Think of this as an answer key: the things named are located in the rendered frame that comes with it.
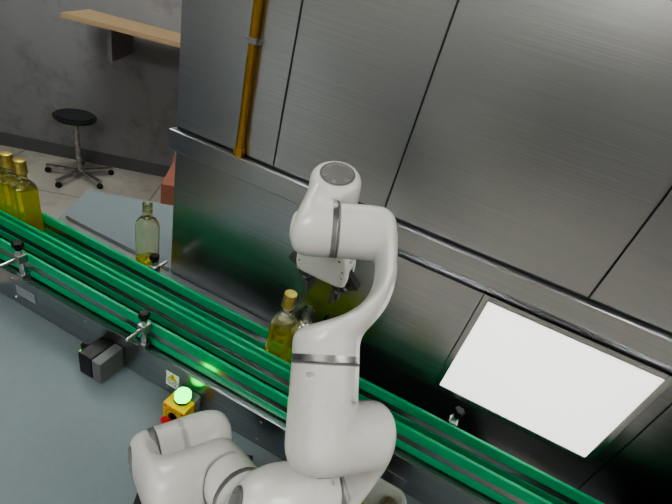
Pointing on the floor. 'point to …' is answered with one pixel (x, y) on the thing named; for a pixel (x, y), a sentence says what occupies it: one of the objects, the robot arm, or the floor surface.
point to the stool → (76, 144)
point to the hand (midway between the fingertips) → (321, 287)
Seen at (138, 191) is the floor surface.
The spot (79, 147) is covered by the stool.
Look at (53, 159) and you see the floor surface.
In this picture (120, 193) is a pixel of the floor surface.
